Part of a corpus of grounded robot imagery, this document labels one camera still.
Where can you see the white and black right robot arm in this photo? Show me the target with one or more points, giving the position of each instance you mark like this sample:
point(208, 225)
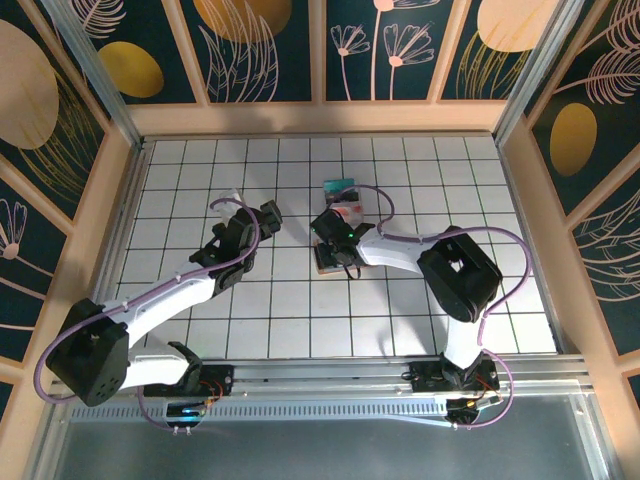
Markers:
point(390, 250)

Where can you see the white card with red circle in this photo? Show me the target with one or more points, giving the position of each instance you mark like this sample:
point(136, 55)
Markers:
point(352, 212)

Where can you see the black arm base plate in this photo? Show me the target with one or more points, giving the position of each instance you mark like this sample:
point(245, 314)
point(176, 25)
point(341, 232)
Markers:
point(425, 380)
point(220, 380)

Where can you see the long aluminium mounting rail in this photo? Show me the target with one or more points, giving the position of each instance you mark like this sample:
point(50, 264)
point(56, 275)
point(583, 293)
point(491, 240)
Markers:
point(320, 372)

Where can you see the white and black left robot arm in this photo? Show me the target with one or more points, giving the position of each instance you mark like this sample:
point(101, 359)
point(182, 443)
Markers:
point(160, 300)

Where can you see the aluminium corner post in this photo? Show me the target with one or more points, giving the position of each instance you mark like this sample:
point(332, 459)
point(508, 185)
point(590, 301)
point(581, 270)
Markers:
point(535, 75)
point(100, 75)

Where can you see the teal plastic card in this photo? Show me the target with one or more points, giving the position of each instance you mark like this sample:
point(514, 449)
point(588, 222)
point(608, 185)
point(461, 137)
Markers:
point(337, 186)

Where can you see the grey metal sheet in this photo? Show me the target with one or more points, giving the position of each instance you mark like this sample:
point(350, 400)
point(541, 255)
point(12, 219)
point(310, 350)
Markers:
point(320, 455)

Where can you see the brown card holder wallet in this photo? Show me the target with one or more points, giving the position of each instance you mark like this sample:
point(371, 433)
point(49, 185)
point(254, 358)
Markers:
point(324, 265)

